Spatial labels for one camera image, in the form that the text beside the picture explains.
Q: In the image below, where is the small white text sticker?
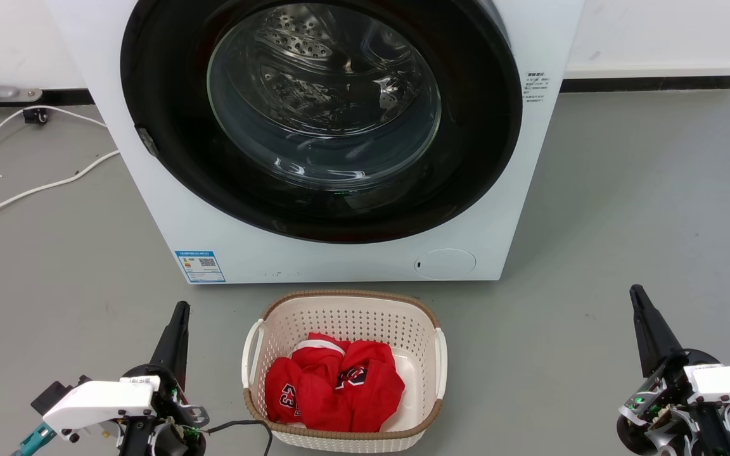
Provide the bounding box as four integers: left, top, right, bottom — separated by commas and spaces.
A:
525, 71, 551, 104

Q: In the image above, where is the cream plastic laundry basket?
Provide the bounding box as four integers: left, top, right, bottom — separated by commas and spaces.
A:
241, 290, 448, 453

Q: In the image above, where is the round white filter cover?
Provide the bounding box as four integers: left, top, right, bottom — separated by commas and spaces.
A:
414, 248, 477, 281

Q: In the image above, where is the black round washer door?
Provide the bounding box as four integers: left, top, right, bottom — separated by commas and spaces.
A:
120, 0, 523, 244

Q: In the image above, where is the steel washer drum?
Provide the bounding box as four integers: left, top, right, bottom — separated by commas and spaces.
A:
208, 3, 442, 191

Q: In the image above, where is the red sports jersey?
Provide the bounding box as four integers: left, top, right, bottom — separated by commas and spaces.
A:
265, 332, 406, 433

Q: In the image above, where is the white front-load washing machine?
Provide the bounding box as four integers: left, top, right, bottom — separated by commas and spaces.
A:
45, 0, 586, 284

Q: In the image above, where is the blue energy label sticker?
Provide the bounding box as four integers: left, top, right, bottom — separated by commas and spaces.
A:
174, 251, 226, 284

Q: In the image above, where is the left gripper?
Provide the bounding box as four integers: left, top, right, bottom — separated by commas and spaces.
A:
117, 301, 210, 456

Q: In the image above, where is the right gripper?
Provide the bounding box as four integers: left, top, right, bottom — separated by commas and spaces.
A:
616, 284, 730, 456

